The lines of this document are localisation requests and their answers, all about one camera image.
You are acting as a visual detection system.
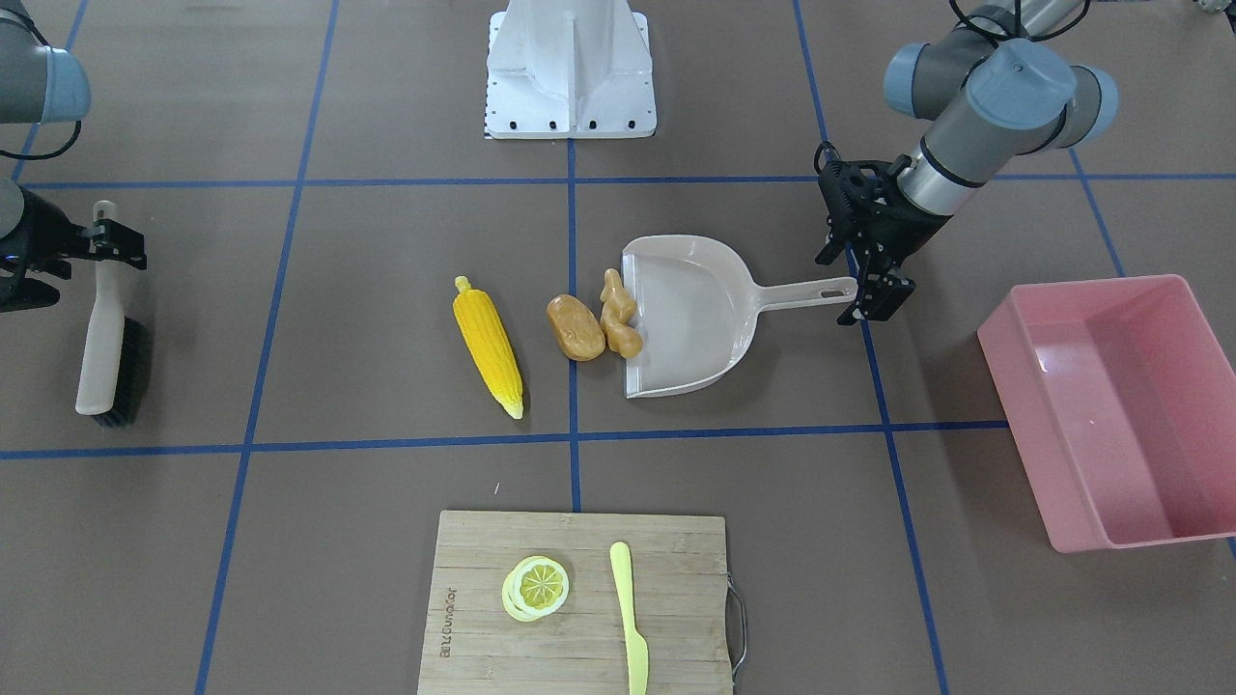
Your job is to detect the tan toy ginger root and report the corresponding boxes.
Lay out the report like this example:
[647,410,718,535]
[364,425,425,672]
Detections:
[599,268,644,359]

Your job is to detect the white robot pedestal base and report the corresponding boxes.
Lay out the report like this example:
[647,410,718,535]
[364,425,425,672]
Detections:
[483,1,658,140]

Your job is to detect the beige hand brush black bristles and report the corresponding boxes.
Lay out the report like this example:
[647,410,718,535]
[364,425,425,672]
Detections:
[75,202,150,430]

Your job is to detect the brown toy potato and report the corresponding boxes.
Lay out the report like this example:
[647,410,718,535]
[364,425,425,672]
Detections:
[545,293,606,362]

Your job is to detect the yellow toy lemon slices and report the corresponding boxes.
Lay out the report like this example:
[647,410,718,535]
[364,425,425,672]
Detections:
[499,556,571,622]

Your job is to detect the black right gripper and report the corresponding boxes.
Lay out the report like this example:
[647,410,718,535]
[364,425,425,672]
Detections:
[1,189,150,312]

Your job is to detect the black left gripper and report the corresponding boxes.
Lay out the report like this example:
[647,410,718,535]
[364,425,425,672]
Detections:
[815,158,952,326]

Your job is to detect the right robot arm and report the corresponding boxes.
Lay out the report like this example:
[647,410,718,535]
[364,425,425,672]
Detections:
[1,1,150,313]

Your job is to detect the pink plastic bin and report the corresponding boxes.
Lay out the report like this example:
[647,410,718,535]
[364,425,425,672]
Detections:
[976,275,1235,553]

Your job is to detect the beige plastic dustpan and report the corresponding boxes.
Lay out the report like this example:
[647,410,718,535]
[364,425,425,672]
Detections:
[620,235,859,399]

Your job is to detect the yellow plastic toy knife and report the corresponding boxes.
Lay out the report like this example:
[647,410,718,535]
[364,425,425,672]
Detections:
[609,542,653,694]

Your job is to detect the yellow toy corn cob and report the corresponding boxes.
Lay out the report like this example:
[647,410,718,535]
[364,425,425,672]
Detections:
[452,275,525,420]

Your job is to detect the bamboo cutting board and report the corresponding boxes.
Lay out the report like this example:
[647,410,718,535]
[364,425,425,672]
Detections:
[417,511,734,694]

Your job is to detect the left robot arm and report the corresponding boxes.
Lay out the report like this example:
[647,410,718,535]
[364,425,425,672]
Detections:
[815,1,1119,325]

